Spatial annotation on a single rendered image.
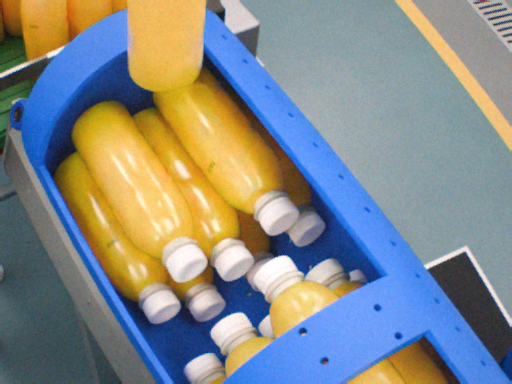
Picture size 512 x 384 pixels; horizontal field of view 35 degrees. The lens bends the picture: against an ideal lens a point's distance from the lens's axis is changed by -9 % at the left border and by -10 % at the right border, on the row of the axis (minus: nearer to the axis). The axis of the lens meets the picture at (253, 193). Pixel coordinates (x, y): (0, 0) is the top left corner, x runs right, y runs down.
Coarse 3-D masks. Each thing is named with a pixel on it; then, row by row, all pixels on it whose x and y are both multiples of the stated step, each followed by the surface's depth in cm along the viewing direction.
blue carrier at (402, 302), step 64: (64, 64) 87; (256, 64) 91; (64, 128) 98; (320, 192) 79; (320, 256) 99; (384, 256) 75; (128, 320) 82; (192, 320) 98; (256, 320) 100; (320, 320) 70; (384, 320) 70; (448, 320) 73
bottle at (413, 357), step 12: (336, 276) 83; (348, 276) 84; (336, 288) 82; (348, 288) 81; (408, 348) 77; (420, 348) 78; (396, 360) 76; (408, 360) 76; (420, 360) 76; (432, 360) 77; (408, 372) 75; (420, 372) 75; (432, 372) 76
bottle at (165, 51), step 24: (144, 0) 71; (168, 0) 70; (192, 0) 72; (144, 24) 73; (168, 24) 73; (192, 24) 74; (144, 48) 76; (168, 48) 75; (192, 48) 77; (144, 72) 78; (168, 72) 78; (192, 72) 80
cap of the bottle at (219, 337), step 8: (224, 320) 80; (232, 320) 80; (240, 320) 81; (248, 320) 82; (216, 328) 80; (224, 328) 80; (232, 328) 80; (240, 328) 80; (216, 336) 81; (224, 336) 80
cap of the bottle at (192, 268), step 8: (184, 248) 85; (192, 248) 85; (176, 256) 84; (184, 256) 84; (192, 256) 84; (200, 256) 85; (168, 264) 85; (176, 264) 84; (184, 264) 84; (192, 264) 85; (200, 264) 86; (176, 272) 84; (184, 272) 85; (192, 272) 86; (200, 272) 87; (176, 280) 85; (184, 280) 86
